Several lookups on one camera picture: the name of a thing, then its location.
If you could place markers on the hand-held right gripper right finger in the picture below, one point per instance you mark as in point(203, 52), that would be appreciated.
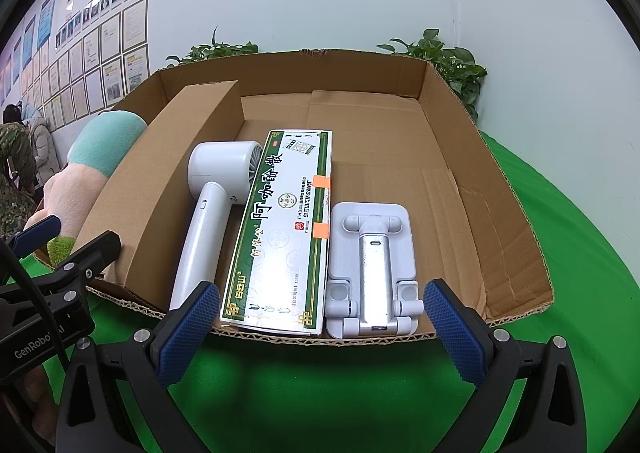
point(460, 333)

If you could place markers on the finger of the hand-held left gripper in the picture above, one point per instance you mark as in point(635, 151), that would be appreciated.
point(35, 234)
point(85, 255)

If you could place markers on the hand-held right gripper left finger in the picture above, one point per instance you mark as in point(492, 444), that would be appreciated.
point(185, 333)

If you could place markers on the white hair dryer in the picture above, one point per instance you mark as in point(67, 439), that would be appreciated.
point(200, 233)

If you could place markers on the white folding phone stand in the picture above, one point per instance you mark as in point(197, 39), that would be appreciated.
point(372, 253)

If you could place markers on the white green medicine box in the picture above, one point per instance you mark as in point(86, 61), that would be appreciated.
point(280, 243)

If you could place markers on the brown cardboard box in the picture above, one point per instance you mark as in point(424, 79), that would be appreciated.
point(400, 173)

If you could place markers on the person's left hand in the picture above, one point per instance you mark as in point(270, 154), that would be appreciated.
point(37, 390)

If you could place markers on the teal pink plush toy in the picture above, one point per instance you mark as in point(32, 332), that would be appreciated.
point(105, 143)

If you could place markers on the green leafy plant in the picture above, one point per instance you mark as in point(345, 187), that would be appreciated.
point(450, 68)
point(215, 53)

